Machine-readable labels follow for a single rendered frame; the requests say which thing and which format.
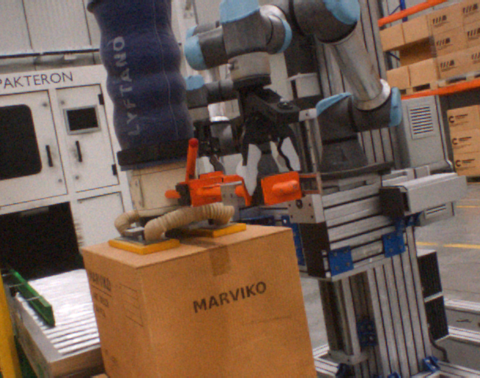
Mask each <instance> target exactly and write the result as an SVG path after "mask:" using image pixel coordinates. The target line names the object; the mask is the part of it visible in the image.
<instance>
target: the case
mask: <svg viewBox="0 0 480 378"><path fill-rule="evenodd" d="M182 236H183V237H182V238H179V240H180V246H179V247H175V248H172V249H168V250H162V251H159V252H155V253H151V254H148V255H144V256H141V255H138V254H136V253H133V252H129V251H126V250H121V249H117V248H114V247H111V246H109V242H104V243H101V244H97V245H94V246H86V247H83V248H82V252H83V257H84V264H85V269H86V273H87V282H88V286H89V291H90V296H91V299H92V305H93V309H94V313H95V321H96V325H97V330H98V335H99V343H100V347H101V351H102V356H103V360H104V365H105V370H106V372H107V373H108V374H109V375H110V377H111V378H317V375H316V370H315V366H314V356H313V351H312V345H311V337H310V332H309V327H308V321H307V312H306V307H305V302H304V297H303V292H302V287H301V283H300V273H299V268H298V262H297V258H296V248H295V243H294V238H293V234H292V228H285V227H273V226H261V225H248V224H247V231H244V232H238V233H235V234H231V235H225V236H221V237H217V238H207V237H202V236H194V235H182Z"/></svg>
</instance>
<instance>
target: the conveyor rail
mask: <svg viewBox="0 0 480 378"><path fill-rule="evenodd" d="M2 280H3V279H2ZM3 287H4V291H5V295H6V303H7V307H8V311H9V315H10V319H11V324H12V328H13V332H14V334H15V336H16V337H17V334H16V329H15V325H14V322H15V324H16V325H17V328H18V332H19V337H20V338H18V341H19V344H20V346H21V347H22V348H23V350H24V352H25V354H26V356H27V358H28V360H29V362H30V364H31V366H32V368H33V369H34V370H35V373H36V375H37V377H38V378H40V375H39V367H38V363H39V364H40V366H41V367H42V369H43V375H44V378H53V377H52V374H51V371H50V363H49V361H50V360H51V359H54V358H59V357H62V355H60V353H59V352H58V350H57V349H56V348H55V347H54V345H53V344H52V342H51V341H50V340H49V339H48V338H47V337H46V335H45V334H44V333H43V330H42V329H41V328H40V326H38V324H37V323H35V322H34V320H33V318H32V316H31V315H30V314H29V312H28V311H27V310H26V309H25V308H24V307H23V310H24V313H23V312H22V309H21V303H20V301H19V300H18V299H17V297H15V299H16V303H17V310H18V312H19V313H21V316H22V321H23V322H24V323H21V318H20V314H19V313H17V311H16V309H15V307H16V306H15V302H14V297H10V292H9V288H8V286H7V285H6V282H5V281H4V280H3ZM37 362H38V363H37Z"/></svg>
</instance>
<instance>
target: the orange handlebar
mask: <svg viewBox="0 0 480 378"><path fill-rule="evenodd" d="M220 177H222V179H224V182H220V183H214V184H211V185H210V186H206V187H202V188H198V189H197V190H196V191H195V194H196V197H197V198H205V199H204V200H215V199H220V198H221V191H220V184H224V183H232V182H236V181H241V180H243V179H244V178H243V177H241V176H238V175H228V176H220ZM298 189H299V183H298V182H297V181H296V180H290V181H286V182H282V183H276V184H274V185H273V187H272V192H273V193H274V194H275V195H285V194H289V193H293V192H296V191H298ZM235 192H236V194H237V195H238V197H243V196H244V193H243V188H242V186H239V187H237V188H236V191H235ZM165 197H167V198H180V197H179V192H176V190H168V191H167V192H165Z"/></svg>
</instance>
